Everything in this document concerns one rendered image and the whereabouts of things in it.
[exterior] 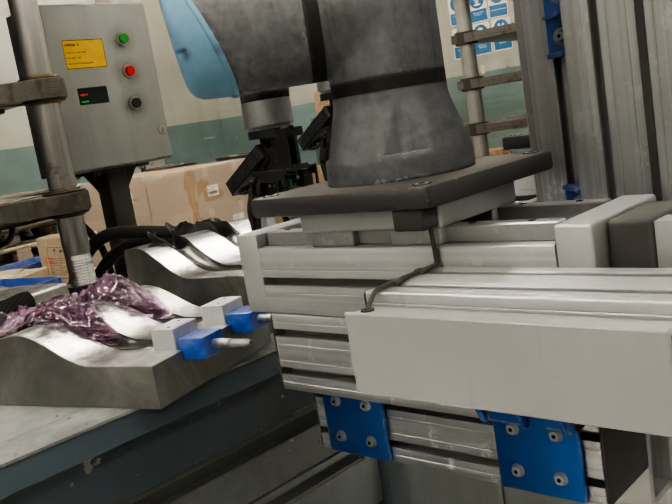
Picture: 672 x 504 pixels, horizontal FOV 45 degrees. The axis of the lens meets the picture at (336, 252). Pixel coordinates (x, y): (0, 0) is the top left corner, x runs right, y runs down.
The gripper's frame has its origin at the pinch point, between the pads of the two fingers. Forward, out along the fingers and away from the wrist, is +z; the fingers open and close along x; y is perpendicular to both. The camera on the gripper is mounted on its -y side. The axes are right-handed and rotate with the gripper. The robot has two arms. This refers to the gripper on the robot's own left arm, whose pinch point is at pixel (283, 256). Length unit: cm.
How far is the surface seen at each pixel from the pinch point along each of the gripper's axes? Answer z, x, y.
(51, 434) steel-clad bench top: 10.5, -45.2, 6.3
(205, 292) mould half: 4.5, -6.9, -12.7
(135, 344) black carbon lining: 5.3, -28.8, 0.3
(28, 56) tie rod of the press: -43, 2, -73
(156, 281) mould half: 3.0, -6.9, -26.6
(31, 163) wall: -22, 303, -710
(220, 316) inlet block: 3.8, -19.2, 7.2
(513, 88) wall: -19, 611, -332
